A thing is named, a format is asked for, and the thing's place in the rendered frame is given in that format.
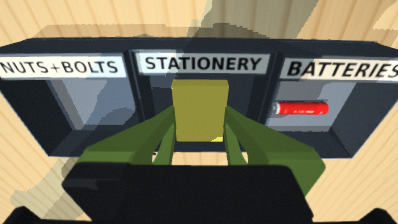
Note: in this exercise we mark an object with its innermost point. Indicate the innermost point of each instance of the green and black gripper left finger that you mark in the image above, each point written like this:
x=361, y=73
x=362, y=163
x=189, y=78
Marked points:
x=137, y=144

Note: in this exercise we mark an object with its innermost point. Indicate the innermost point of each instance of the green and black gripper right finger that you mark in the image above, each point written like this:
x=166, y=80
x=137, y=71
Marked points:
x=265, y=146

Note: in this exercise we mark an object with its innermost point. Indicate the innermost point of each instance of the dark blue rack of labelled bins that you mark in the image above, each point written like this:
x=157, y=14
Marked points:
x=71, y=93

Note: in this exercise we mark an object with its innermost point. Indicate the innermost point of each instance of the red battery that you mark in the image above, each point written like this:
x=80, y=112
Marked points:
x=300, y=108

